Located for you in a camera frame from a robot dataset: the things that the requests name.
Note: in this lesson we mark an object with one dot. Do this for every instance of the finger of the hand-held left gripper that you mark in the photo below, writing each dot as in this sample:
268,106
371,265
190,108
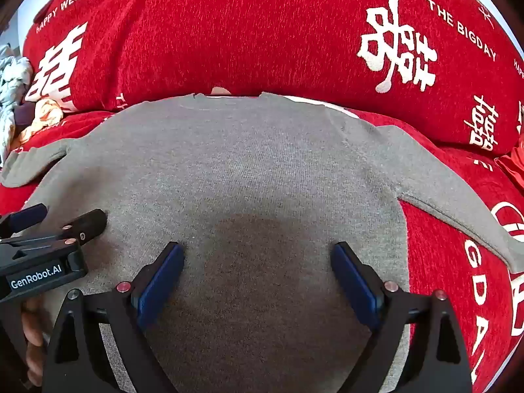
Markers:
88,225
28,216

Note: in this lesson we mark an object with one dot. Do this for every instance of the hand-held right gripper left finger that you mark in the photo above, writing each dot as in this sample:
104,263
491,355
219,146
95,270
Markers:
159,284

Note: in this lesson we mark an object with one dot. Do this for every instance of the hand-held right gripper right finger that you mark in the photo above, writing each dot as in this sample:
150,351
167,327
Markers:
357,284

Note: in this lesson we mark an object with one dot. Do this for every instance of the grey knit sweater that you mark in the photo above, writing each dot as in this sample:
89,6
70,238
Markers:
254,172

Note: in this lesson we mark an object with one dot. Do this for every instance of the person's left hand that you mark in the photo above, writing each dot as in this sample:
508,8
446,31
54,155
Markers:
33,335

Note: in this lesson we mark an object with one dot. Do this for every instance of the red printed sofa seat cover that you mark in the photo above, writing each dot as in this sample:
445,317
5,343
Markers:
444,262

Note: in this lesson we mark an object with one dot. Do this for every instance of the orange white crumpled cloth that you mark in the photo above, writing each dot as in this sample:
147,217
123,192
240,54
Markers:
43,116

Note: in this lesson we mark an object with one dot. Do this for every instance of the dark purple cloth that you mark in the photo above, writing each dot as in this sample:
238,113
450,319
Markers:
24,114

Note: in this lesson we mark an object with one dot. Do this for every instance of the grey white patterned crumpled cloth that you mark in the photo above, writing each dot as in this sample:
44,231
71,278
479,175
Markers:
10,90

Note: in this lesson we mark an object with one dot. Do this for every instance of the red crumpled fabric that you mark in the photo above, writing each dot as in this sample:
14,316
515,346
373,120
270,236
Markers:
513,168

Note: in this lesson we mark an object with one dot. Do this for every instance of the red wedding quilt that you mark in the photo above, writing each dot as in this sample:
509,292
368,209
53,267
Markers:
245,28

